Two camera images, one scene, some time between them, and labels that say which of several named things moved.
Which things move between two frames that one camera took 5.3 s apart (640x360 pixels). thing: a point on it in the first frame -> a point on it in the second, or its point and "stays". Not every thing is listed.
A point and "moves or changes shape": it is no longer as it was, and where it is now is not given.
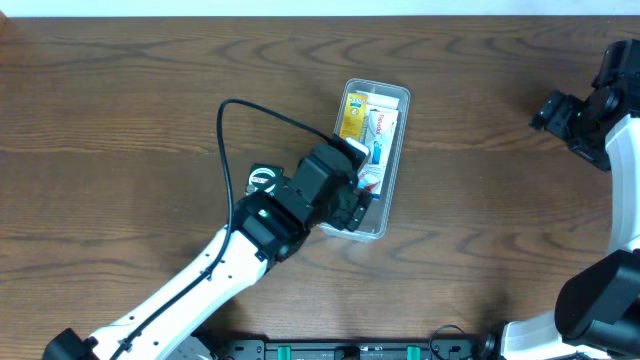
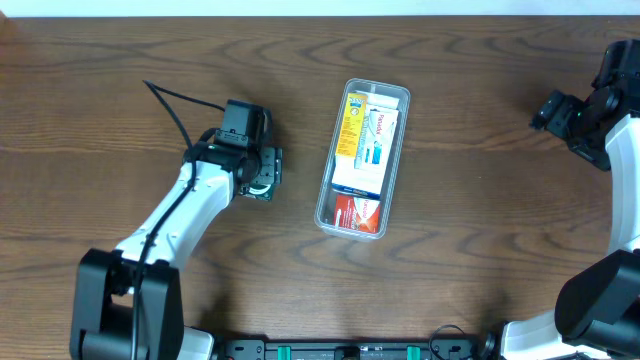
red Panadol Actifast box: x=371 y=177 moves or changes shape
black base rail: x=438 y=349 stays
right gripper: x=548 y=111 stays
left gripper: x=354 y=209 -> x=274 y=161
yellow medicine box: x=353 y=117 stays
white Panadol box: x=380 y=130 stays
